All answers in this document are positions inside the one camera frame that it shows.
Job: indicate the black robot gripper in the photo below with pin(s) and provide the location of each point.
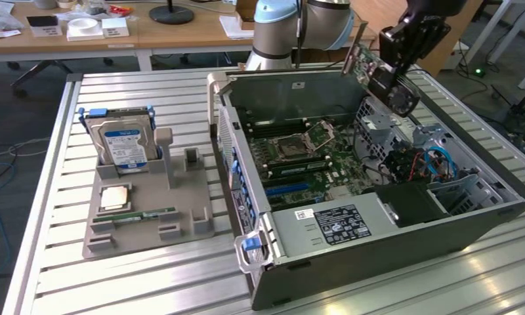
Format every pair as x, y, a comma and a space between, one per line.
416, 39

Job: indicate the green graphics card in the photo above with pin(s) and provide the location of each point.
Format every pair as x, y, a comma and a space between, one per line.
363, 62

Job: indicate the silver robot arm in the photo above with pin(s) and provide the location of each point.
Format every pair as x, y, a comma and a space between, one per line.
276, 33

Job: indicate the wooden cabinet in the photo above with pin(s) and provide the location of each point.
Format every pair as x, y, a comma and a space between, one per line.
385, 13

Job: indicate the device with green light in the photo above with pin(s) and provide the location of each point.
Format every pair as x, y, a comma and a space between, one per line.
479, 71

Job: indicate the metal drive cage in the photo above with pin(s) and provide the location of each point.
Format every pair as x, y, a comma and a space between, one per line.
376, 131

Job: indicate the metal socket cover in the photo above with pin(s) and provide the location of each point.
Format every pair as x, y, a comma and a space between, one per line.
324, 131

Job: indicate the brown cardboard box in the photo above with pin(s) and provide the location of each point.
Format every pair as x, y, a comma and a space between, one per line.
245, 10

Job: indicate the white paper stack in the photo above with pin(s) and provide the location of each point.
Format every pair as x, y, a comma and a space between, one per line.
236, 28

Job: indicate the CPU socket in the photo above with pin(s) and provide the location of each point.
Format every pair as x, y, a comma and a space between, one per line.
293, 147

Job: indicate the green motherboard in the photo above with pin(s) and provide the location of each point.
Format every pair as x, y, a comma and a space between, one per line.
319, 177

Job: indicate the green RAM stick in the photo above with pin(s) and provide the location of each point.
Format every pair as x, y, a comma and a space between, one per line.
133, 216
297, 168

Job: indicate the metal disk bay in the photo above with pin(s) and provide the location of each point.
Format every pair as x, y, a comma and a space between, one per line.
455, 197

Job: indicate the blue expansion slot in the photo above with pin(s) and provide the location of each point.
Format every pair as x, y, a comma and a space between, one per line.
287, 190

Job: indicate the black lamp base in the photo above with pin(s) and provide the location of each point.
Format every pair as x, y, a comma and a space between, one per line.
171, 15

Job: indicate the blue card latch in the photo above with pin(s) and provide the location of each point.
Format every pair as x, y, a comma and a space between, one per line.
245, 197
241, 181
252, 217

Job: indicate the grey power supply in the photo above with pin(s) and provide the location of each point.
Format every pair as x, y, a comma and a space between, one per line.
297, 236

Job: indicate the white regulatory label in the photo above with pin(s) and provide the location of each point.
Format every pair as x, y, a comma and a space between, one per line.
239, 210

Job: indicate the red packet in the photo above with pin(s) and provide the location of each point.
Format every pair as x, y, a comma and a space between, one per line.
119, 10

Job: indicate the black open PC case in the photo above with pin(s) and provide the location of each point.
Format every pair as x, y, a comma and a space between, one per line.
376, 262

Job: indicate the plain white box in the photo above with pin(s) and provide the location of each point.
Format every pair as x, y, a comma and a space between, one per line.
115, 28

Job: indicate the hard disk with blue carrier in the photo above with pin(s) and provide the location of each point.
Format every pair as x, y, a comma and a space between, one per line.
123, 144

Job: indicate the flat white box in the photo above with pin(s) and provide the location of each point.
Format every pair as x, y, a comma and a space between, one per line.
85, 36

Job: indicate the white tape roll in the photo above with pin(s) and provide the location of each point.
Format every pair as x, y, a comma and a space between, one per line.
83, 23

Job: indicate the beige tape roll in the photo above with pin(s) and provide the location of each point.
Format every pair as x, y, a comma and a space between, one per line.
65, 4

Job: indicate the CPU chip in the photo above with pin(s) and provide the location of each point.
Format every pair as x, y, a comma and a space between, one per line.
116, 197

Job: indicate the white box with black lid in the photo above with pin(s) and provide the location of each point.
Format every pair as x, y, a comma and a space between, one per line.
44, 26

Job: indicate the grey cup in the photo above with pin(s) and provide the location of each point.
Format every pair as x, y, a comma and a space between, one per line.
45, 4

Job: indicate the grey parts rack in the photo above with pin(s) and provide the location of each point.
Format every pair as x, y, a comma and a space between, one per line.
148, 239

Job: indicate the office chair base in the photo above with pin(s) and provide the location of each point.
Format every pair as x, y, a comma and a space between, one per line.
39, 73

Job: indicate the red and white card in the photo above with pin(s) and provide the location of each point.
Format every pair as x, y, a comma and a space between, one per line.
4, 33

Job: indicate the clear plastic bag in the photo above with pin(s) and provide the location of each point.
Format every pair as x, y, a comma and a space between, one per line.
0, 14

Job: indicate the white table frame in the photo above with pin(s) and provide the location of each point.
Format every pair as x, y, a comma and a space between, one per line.
489, 29

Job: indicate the beige plastic case bracket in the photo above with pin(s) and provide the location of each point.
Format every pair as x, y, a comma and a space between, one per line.
212, 98

